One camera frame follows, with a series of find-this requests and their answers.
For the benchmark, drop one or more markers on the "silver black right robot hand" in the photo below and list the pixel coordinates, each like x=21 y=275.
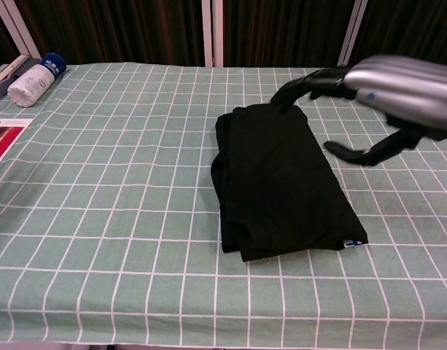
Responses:
x=402 y=89

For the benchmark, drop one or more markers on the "black t-shirt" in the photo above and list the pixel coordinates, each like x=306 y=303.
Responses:
x=278 y=182

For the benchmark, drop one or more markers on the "green checked tablecloth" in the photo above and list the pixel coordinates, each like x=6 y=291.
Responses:
x=135 y=218

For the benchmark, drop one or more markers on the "white bottle blue cap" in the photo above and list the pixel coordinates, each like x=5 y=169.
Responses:
x=35 y=82

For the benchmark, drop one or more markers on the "printed photo card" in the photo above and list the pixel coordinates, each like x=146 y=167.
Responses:
x=4 y=140

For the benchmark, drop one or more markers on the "white frame post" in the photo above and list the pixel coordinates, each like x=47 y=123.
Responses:
x=212 y=33
x=20 y=29
x=352 y=33

